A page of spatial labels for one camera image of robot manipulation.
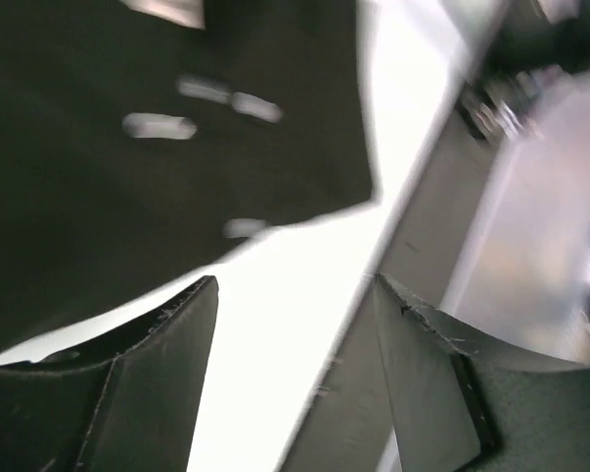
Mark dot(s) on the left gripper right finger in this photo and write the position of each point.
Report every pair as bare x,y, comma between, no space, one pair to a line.
463,400

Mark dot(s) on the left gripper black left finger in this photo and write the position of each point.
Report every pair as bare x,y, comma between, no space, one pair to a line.
125,401

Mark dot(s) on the black long sleeve shirt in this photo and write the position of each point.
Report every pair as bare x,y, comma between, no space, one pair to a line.
140,140

